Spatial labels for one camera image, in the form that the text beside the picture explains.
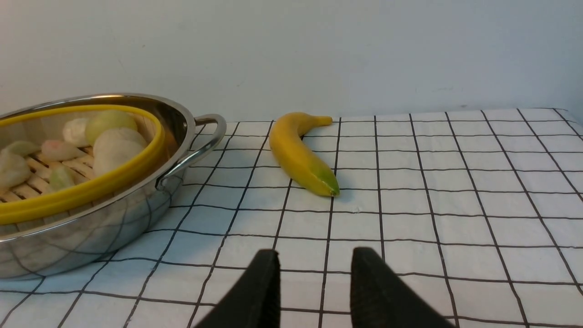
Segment white bun front right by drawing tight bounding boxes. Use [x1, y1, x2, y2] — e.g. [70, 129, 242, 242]
[93, 128, 148, 177]

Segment green-tinted dumpling left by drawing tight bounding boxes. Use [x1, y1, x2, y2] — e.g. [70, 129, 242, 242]
[48, 165, 76, 192]

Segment round pale green bun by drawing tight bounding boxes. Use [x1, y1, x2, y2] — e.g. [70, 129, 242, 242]
[85, 110, 138, 146]

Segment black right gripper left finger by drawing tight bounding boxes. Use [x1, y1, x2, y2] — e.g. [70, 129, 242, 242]
[196, 249, 281, 328]

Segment yellow banana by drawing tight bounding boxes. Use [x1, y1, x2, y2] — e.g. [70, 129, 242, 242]
[269, 112, 340, 197]

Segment yellow-rimmed bamboo steamer basket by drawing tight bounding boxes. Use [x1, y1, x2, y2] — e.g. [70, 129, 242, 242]
[0, 104, 167, 226]

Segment stainless steel pot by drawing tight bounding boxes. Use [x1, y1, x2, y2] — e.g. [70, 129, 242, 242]
[0, 93, 227, 282]

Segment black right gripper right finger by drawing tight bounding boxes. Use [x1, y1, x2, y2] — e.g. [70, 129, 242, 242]
[350, 247, 454, 328]

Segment pale green dumpling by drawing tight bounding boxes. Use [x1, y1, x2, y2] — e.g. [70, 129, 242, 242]
[1, 140, 41, 157]

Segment white pleated dumpling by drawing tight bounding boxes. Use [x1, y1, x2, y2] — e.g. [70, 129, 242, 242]
[62, 118, 90, 148]

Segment white dumpling front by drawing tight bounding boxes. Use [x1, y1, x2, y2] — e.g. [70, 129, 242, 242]
[41, 139, 88, 162]

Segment white black-grid tablecloth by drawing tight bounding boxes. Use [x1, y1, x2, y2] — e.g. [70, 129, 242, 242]
[1, 109, 583, 328]

